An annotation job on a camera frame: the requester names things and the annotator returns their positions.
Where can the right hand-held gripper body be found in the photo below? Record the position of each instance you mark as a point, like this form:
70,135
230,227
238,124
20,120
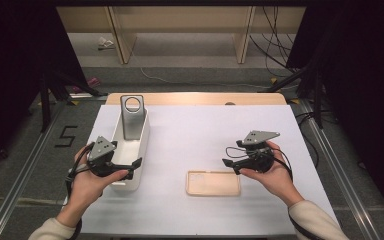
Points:
258,160

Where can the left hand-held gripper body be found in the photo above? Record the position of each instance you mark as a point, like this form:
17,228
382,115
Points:
101,150

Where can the white plastic storage box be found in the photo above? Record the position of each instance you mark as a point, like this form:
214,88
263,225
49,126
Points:
126,155

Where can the peach phone case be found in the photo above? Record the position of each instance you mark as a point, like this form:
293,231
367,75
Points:
213,183

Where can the person's right hand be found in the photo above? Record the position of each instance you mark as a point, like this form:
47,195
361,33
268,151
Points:
278,180

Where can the person's left hand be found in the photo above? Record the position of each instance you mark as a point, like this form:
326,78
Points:
83,190

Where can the white table mat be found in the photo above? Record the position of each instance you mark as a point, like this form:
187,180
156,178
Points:
193,133

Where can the yellow tape piece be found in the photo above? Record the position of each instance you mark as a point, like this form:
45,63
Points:
273,80
294,101
73,102

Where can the light wooden table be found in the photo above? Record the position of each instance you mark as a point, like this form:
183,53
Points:
193,99

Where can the pink object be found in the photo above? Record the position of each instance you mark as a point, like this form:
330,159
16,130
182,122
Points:
93,81

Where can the crumpled white paper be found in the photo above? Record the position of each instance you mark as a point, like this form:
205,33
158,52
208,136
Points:
105,42

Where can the black curtain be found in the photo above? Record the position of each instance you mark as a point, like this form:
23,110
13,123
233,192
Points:
363,83
10,66

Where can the beige wooden desk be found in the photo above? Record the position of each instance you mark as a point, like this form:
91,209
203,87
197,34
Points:
180,20

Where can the metal floor rail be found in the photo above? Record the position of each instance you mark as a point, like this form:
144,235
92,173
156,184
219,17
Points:
20,180
343,173

